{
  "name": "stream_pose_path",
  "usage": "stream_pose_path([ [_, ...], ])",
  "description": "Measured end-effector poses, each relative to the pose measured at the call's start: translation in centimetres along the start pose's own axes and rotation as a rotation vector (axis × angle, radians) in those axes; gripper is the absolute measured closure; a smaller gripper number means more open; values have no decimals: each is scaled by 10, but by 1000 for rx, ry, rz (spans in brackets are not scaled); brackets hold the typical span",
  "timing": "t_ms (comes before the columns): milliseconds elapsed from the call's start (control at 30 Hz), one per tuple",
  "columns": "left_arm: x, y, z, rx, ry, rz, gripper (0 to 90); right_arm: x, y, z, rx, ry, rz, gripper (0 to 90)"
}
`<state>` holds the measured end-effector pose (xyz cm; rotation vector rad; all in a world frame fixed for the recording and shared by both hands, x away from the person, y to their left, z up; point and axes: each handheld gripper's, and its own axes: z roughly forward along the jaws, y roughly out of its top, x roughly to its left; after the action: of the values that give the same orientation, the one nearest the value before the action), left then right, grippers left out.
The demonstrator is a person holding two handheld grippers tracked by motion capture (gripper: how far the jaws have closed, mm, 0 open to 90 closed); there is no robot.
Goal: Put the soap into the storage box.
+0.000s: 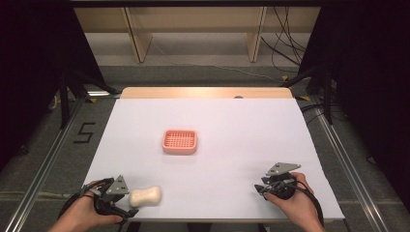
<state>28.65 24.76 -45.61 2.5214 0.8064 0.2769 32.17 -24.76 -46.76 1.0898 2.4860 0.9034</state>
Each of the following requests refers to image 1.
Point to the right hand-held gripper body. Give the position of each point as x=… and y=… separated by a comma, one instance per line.
x=281, y=180

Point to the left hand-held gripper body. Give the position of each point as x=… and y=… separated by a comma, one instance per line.
x=116, y=187

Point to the person's right hand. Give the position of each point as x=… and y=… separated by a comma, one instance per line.
x=296, y=206

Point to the person's left hand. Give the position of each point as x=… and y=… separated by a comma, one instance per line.
x=82, y=214

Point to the white table sheet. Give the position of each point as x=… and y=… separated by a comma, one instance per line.
x=212, y=167

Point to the pink soap dish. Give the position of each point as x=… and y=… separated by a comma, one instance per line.
x=180, y=141

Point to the black metal stand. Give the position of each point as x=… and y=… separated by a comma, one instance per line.
x=326, y=93
x=66, y=96

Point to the wooden table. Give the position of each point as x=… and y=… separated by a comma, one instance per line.
x=199, y=92

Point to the black curtain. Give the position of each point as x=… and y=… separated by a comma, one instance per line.
x=35, y=74
x=374, y=90

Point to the light wooden shelf unit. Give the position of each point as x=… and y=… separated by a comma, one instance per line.
x=199, y=29

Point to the aluminium floor rail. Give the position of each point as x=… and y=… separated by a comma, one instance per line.
x=351, y=167
x=42, y=167

